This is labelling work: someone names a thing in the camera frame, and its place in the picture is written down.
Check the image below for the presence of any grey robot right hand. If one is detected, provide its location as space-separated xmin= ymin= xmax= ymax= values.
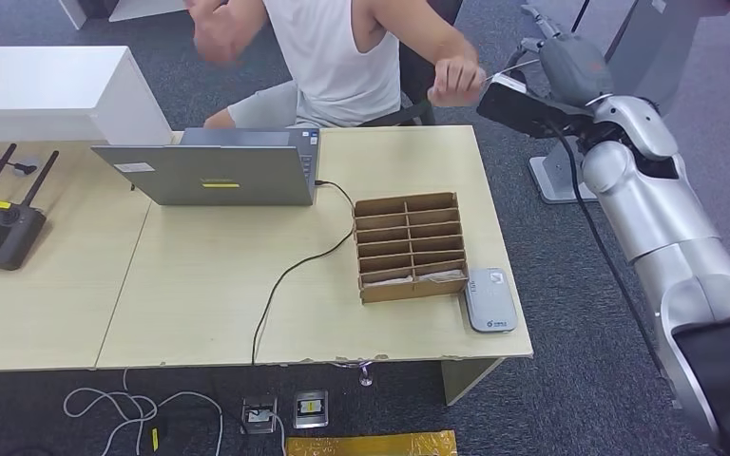
xmin=519 ymin=3 xmax=616 ymax=108

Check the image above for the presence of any person's right hand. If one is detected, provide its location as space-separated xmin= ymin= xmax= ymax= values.
xmin=185 ymin=0 xmax=259 ymax=67

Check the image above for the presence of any person's left hand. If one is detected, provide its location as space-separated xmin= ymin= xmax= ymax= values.
xmin=428 ymin=55 xmax=487 ymax=108

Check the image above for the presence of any person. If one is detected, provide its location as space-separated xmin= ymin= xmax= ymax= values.
xmin=185 ymin=0 xmax=487 ymax=130

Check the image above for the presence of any white room key card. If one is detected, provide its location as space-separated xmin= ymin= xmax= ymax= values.
xmin=414 ymin=269 xmax=465 ymax=283
xmin=362 ymin=274 xmax=414 ymax=288

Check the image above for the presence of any grey card reader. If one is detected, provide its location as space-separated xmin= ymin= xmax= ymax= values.
xmin=463 ymin=267 xmax=519 ymax=334

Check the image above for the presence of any white board furniture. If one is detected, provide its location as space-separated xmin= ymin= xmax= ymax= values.
xmin=56 ymin=0 xmax=191 ymax=30

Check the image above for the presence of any grey kiosk stand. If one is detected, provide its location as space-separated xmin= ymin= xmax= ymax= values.
xmin=527 ymin=0 xmax=730 ymax=206

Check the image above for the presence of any grey laptop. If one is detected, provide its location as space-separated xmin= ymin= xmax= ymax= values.
xmin=90 ymin=127 xmax=321 ymax=208

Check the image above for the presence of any cardboard slot organizer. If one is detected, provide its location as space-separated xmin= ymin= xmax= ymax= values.
xmin=352 ymin=191 xmax=471 ymax=305

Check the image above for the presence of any white counter cabinet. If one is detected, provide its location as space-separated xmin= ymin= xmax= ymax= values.
xmin=0 ymin=45 xmax=174 ymax=147

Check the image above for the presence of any wooden table leg panel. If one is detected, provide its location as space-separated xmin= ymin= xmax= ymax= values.
xmin=440 ymin=356 xmax=506 ymax=408

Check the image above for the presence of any metal floor socket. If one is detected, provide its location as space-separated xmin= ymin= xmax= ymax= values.
xmin=292 ymin=389 xmax=330 ymax=430
xmin=240 ymin=394 xmax=279 ymax=435

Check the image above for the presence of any golden tape strip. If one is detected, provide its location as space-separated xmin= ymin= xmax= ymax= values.
xmin=284 ymin=429 xmax=459 ymax=456

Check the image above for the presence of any black adapter with yellow label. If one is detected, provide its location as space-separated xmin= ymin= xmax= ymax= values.
xmin=145 ymin=425 xmax=169 ymax=456

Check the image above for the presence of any black stanchion post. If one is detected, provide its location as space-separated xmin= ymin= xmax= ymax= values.
xmin=569 ymin=0 xmax=593 ymax=34

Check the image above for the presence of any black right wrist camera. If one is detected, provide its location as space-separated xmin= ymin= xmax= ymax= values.
xmin=476 ymin=70 xmax=596 ymax=141

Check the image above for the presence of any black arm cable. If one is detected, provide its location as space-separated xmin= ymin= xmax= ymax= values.
xmin=544 ymin=116 xmax=672 ymax=382

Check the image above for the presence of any black laptop power cable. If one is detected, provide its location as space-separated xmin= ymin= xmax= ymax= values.
xmin=250 ymin=179 xmax=356 ymax=368

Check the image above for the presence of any small black dongle cable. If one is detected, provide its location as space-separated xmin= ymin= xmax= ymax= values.
xmin=0 ymin=149 xmax=40 ymax=178

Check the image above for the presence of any white floor cable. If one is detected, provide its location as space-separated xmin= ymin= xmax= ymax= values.
xmin=150 ymin=389 xmax=225 ymax=456
xmin=62 ymin=370 xmax=160 ymax=456

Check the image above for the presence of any white socket cable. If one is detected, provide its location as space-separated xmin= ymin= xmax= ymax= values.
xmin=267 ymin=409 xmax=288 ymax=456

